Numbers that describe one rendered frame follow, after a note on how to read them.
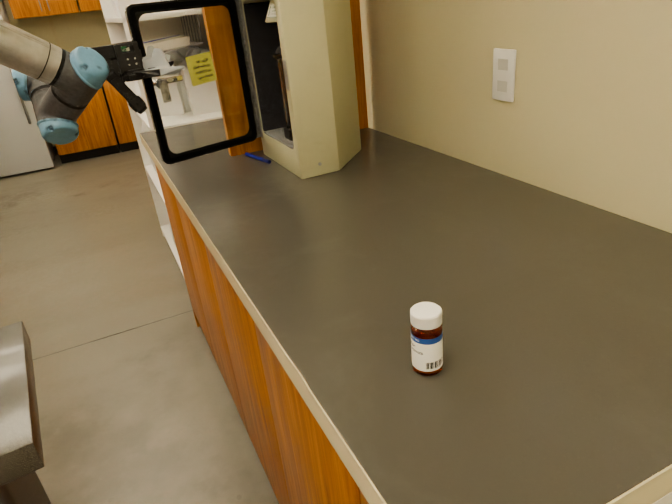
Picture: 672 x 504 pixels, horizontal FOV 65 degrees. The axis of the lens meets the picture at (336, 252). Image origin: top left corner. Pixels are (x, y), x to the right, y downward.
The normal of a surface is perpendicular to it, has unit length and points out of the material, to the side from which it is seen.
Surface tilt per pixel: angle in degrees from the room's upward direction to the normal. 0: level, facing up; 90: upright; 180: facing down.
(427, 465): 0
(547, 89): 90
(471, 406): 0
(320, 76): 90
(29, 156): 90
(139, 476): 0
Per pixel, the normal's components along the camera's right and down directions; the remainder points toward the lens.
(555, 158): -0.90, 0.27
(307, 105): 0.43, 0.36
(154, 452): -0.10, -0.89
